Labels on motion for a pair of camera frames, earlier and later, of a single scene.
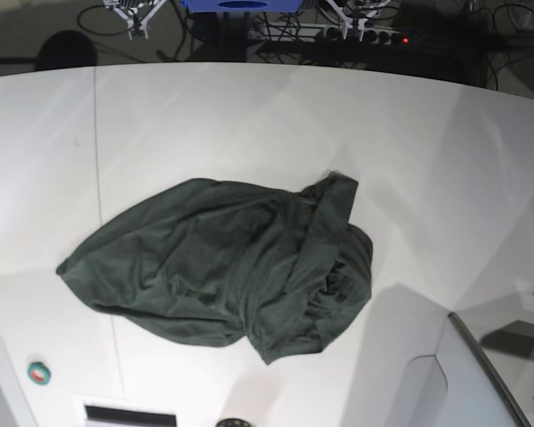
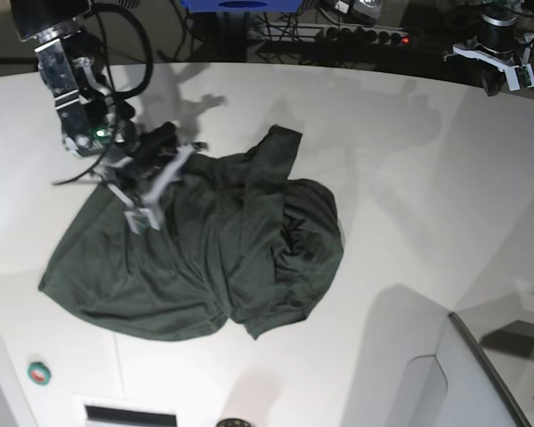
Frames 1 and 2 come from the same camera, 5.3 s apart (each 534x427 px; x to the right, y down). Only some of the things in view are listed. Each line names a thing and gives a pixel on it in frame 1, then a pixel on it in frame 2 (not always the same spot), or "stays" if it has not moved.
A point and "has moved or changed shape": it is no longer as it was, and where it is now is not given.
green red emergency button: x=38 y=373 stays
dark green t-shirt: x=210 y=261 has moved or changed shape
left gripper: x=135 y=12 to x=141 y=157
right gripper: x=353 y=14 to x=498 y=44
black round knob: x=233 y=422 stays
